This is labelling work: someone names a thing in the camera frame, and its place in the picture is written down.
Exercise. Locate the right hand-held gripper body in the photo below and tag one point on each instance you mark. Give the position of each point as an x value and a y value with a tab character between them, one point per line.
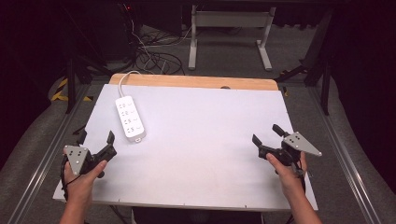
292	149

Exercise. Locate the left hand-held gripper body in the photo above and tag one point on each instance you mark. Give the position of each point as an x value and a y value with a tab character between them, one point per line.
81	158

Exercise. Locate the person's left hand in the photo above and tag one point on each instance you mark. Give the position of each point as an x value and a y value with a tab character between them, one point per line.
81	183

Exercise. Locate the person's right hand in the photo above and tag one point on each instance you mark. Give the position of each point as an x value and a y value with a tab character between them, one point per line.
288	174

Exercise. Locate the white power strip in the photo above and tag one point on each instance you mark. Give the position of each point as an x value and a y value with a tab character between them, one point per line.
130	118

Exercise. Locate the white board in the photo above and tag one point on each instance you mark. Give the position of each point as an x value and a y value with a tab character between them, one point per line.
193	143

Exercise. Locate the black metal stand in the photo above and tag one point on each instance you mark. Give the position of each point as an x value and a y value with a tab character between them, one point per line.
77	68
314	68

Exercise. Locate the wooden table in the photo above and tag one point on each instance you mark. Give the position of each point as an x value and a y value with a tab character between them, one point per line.
199	82

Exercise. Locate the white metal desk frame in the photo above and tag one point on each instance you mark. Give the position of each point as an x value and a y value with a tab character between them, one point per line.
229	34

